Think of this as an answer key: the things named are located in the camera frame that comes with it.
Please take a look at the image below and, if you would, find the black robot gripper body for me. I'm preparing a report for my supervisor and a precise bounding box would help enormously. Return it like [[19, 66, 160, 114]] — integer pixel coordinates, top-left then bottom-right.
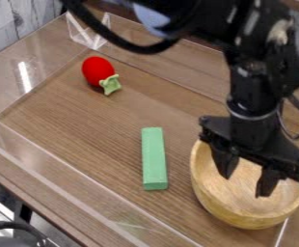
[[197, 107, 299, 182]]

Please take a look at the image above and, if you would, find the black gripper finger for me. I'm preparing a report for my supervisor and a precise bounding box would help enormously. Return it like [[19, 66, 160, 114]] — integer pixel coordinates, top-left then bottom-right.
[[254, 167, 280, 198], [209, 144, 240, 179]]

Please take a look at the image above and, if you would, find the green rectangular block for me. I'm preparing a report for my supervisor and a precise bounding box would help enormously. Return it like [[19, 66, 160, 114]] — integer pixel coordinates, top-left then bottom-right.
[[141, 127, 168, 191]]

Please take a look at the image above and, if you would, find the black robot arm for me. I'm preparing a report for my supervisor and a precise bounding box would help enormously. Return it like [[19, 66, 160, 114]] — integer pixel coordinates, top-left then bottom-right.
[[60, 0, 299, 197]]

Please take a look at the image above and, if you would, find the light brown wooden bowl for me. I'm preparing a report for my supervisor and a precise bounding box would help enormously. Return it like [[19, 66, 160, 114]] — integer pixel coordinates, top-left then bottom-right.
[[189, 140, 299, 230]]

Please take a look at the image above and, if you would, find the red plush strawberry toy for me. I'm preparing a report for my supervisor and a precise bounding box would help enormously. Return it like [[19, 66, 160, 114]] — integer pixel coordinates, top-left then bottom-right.
[[81, 56, 121, 96]]

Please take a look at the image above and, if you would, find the black metal table frame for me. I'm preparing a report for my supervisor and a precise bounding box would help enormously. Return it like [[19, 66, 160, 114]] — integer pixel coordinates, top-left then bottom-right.
[[13, 200, 65, 247]]

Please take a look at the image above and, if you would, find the clear acrylic corner bracket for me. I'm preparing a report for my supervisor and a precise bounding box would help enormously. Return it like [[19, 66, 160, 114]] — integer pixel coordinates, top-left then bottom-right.
[[65, 12, 106, 50]]

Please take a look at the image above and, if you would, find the black cable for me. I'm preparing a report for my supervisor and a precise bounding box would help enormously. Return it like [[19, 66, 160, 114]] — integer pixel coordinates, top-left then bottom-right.
[[0, 221, 50, 247]]

